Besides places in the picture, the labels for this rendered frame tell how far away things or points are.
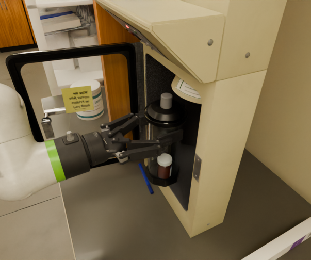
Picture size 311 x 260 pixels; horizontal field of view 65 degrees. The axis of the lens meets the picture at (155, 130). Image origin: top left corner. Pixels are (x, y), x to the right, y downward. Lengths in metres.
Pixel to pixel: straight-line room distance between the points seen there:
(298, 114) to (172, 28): 0.62
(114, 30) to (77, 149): 0.34
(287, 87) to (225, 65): 0.50
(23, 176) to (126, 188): 0.40
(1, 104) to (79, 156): 0.17
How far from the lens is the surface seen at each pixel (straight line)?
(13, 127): 0.52
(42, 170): 0.53
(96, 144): 0.54
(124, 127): 0.61
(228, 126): 0.49
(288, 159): 0.96
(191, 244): 0.74
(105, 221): 0.78
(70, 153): 0.53
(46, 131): 0.73
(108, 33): 0.70
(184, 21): 0.34
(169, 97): 0.57
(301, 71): 0.85
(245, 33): 0.41
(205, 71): 0.39
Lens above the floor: 1.58
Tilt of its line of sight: 37 degrees down
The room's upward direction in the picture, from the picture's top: straight up
